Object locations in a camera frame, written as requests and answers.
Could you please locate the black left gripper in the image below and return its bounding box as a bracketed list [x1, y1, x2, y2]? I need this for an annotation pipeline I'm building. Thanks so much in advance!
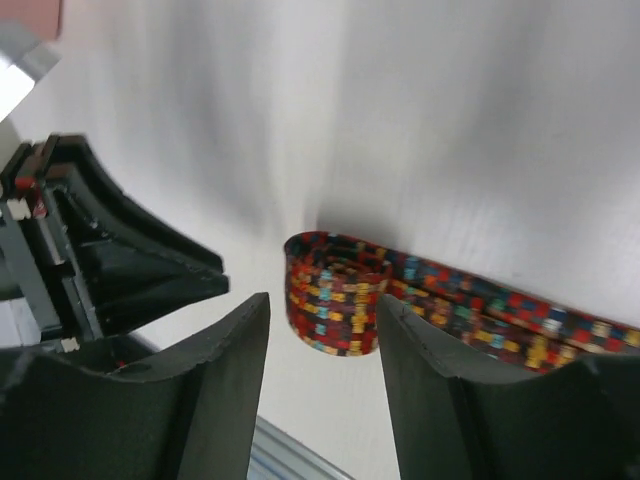
[1, 135, 229, 343]

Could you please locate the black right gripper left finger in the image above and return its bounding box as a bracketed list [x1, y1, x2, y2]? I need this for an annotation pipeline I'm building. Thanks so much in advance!
[1, 293, 270, 479]

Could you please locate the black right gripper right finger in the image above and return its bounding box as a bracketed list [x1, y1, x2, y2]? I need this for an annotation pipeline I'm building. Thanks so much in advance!
[376, 295, 639, 479]

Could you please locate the red multicolour patterned tie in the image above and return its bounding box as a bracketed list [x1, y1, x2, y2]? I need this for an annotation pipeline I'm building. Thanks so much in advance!
[284, 231, 639, 373]

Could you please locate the pink compartment tray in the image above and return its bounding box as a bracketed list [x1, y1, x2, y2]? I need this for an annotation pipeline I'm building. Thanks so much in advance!
[0, 0, 64, 41]

